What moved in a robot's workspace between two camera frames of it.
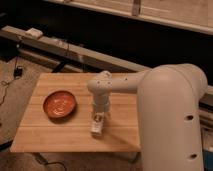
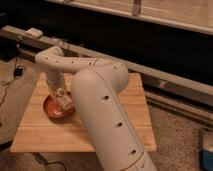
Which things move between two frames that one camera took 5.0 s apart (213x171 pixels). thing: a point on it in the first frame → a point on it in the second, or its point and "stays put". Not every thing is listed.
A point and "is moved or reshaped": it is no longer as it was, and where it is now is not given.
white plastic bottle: (97, 123) is moved or reshaped
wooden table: (41, 133) stays put
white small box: (34, 33) stays put
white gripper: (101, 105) → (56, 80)
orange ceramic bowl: (60, 104) stays put
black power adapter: (18, 72) stays put
